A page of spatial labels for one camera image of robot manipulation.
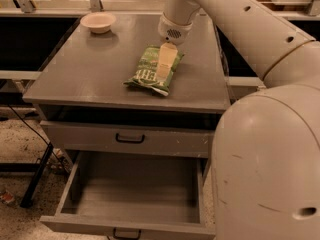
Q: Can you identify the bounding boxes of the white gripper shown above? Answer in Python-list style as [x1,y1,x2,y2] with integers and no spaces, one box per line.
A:
[156,13,193,79]

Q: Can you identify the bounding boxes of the green jalapeno chip bag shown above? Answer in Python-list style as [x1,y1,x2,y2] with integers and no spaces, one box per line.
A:
[124,45,184,96]

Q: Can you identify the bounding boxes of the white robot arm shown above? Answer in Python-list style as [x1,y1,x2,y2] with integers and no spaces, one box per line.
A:
[159,0,320,240]

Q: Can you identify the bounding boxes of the grey drawer cabinet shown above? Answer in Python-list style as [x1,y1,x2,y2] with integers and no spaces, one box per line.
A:
[23,14,230,158]

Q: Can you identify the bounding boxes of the closed grey top drawer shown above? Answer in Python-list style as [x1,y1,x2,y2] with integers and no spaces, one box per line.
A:
[41,121,214,158]

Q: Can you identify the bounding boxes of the open grey middle drawer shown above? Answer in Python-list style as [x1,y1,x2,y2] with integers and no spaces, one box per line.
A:
[41,151,215,240]

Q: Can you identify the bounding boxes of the white bowl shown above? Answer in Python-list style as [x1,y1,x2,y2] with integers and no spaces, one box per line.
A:
[80,12,116,34]

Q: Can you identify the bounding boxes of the black metal table leg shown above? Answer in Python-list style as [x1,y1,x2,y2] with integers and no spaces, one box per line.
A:
[20,143,53,208]

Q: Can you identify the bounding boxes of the small red floor object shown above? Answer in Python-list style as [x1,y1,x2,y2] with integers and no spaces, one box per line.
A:
[0,190,15,205]

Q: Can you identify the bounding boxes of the black top drawer handle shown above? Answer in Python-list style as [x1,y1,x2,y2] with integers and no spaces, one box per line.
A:
[115,133,145,144]

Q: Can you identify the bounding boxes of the black drawer handle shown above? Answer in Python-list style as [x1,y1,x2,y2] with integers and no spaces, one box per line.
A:
[115,133,145,144]
[112,228,141,240]

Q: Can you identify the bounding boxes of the black floor cable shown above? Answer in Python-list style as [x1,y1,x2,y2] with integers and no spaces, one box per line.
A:
[7,104,71,175]

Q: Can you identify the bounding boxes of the black middle drawer handle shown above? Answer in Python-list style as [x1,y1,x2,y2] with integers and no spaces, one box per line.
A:
[112,228,141,240]

